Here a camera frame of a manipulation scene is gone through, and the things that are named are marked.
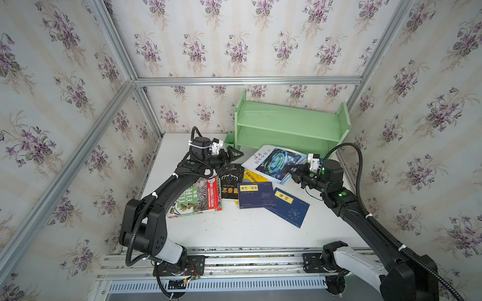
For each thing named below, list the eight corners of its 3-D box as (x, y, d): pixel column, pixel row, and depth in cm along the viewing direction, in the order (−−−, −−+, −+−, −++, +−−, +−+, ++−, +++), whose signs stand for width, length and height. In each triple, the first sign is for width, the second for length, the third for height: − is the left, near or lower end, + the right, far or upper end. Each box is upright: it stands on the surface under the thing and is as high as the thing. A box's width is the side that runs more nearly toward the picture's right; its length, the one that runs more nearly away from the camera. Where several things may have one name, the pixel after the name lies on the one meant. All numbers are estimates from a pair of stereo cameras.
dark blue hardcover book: (237, 209, 90) (237, 206, 87) (237, 185, 99) (237, 182, 96) (275, 209, 90) (276, 206, 87) (272, 185, 99) (273, 182, 96)
